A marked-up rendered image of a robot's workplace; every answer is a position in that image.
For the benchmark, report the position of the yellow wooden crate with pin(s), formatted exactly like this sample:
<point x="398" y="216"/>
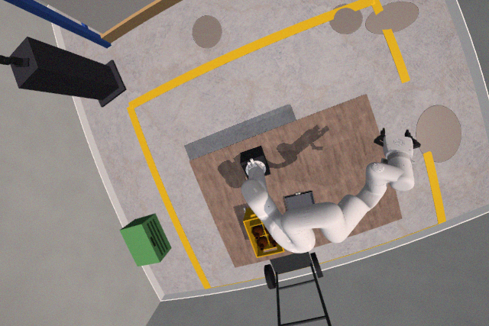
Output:
<point x="249" y="222"/>

